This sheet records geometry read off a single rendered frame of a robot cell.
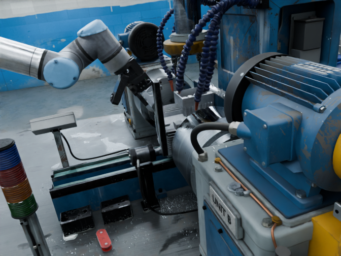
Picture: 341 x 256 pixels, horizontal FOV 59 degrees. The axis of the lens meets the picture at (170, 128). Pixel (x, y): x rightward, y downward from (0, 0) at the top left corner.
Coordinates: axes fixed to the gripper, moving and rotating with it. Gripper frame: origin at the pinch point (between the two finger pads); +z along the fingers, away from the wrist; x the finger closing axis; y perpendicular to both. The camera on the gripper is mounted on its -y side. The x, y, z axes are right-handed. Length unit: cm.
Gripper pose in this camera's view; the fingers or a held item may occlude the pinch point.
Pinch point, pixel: (150, 109)
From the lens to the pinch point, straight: 115.1
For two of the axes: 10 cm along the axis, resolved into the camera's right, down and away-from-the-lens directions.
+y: 7.7, -6.4, 0.0
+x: -3.0, -3.6, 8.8
